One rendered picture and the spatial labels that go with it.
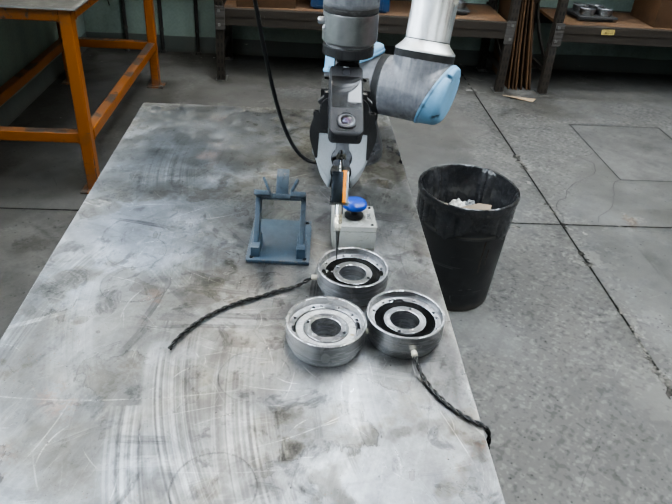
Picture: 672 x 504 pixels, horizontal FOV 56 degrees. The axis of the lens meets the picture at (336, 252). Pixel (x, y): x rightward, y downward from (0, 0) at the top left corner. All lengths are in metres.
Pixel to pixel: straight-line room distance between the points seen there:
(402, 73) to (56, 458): 0.86
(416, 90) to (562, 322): 1.33
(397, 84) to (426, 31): 0.11
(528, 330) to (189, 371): 1.61
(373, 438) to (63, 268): 0.54
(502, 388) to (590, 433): 0.27
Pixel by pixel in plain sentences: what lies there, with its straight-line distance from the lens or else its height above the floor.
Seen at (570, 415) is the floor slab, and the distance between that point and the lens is 2.03.
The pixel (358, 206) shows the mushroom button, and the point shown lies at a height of 0.87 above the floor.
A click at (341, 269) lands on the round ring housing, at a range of 0.95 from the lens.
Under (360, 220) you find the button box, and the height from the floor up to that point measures 0.85.
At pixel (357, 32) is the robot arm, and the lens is 0.87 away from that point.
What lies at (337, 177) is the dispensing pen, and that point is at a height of 0.94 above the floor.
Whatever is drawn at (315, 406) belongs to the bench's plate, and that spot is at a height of 0.80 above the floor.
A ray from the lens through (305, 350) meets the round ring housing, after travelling 0.80.
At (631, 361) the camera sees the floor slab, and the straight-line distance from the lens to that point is 2.30.
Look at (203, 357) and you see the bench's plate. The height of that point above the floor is 0.80.
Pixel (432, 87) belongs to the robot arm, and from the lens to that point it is 1.22.
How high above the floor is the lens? 1.36
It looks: 33 degrees down
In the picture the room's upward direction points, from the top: 4 degrees clockwise
